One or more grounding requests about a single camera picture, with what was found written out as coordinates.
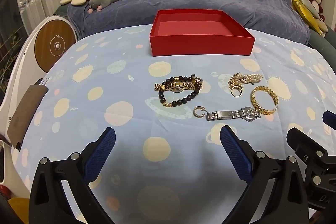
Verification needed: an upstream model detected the blue planet print tablecloth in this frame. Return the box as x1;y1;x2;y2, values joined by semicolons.
10;23;336;224

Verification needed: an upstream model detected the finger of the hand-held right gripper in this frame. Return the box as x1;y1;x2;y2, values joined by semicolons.
286;128;336;180
322;110;336;132

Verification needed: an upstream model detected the gold hoop earring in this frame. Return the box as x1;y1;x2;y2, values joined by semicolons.
193;106;209;118

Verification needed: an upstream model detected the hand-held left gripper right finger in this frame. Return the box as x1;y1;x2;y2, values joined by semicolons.
220;125;309;224

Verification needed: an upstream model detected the gold ring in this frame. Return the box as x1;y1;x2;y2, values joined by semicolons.
230;85;243;98

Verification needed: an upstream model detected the silver watch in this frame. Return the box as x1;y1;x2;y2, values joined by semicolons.
206;107;261;123

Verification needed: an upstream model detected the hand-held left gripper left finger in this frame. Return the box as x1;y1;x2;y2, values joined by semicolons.
28;127;116;224

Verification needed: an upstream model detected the green sofa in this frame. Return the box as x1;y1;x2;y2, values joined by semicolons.
278;0;336;56

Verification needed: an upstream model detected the white machine with wooden disc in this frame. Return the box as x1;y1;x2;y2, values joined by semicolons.
0;15;76;140

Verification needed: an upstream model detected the dark beaded bracelet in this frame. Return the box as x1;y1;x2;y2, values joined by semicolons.
158;76;201;106

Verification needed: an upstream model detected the gold bangle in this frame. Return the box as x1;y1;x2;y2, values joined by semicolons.
251;86;279;115

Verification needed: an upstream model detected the gold watch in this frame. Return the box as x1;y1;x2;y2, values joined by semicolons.
154;80;202;93

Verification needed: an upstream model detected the yellow cushion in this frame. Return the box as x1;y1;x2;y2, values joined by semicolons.
290;0;324;35

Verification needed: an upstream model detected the gold chain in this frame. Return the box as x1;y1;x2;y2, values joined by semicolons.
228;73;246;88

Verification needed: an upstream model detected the yellow round object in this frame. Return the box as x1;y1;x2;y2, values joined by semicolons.
8;198;29;224

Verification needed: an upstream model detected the pearl bracelet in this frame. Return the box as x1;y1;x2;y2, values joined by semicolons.
238;72;264;86

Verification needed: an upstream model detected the red cardboard box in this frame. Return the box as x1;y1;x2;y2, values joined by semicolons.
149;9;256;57

